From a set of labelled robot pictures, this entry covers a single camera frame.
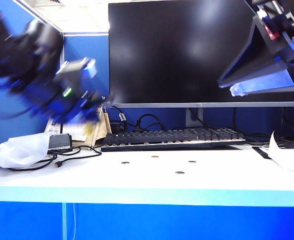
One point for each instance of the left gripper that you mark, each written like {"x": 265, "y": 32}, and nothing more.
{"x": 69, "y": 110}

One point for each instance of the mostly blank white paper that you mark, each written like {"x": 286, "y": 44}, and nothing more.
{"x": 287, "y": 157}

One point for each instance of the large black computer monitor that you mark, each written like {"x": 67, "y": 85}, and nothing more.
{"x": 174, "y": 50}

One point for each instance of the copper coin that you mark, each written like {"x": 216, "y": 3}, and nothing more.
{"x": 154, "y": 157}

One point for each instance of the black mechanical keyboard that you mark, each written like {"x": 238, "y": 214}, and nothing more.
{"x": 174, "y": 136}

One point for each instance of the translucent white plastic bag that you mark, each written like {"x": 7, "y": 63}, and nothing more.
{"x": 19, "y": 150}

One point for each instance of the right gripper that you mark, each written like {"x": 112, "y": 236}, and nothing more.
{"x": 287, "y": 30}

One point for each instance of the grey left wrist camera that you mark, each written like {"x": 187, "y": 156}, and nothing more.
{"x": 74, "y": 75}

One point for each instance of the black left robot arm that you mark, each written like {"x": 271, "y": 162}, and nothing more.
{"x": 19, "y": 50}

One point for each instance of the small black adapter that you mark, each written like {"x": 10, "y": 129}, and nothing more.
{"x": 116, "y": 127}

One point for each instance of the tan cardboard calendar stand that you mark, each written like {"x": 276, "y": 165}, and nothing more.
{"x": 102, "y": 130}

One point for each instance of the small black box device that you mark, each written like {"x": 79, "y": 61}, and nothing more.
{"x": 59, "y": 141}

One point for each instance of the silver coin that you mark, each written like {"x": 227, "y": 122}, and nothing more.
{"x": 125, "y": 163}
{"x": 192, "y": 162}
{"x": 179, "y": 172}

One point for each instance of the aluminium partition post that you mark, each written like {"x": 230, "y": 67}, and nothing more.
{"x": 62, "y": 37}

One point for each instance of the silver monitor stand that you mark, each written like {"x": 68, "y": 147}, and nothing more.
{"x": 193, "y": 120}

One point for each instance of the white desk calendar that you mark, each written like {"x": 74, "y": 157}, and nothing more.
{"x": 74, "y": 132}

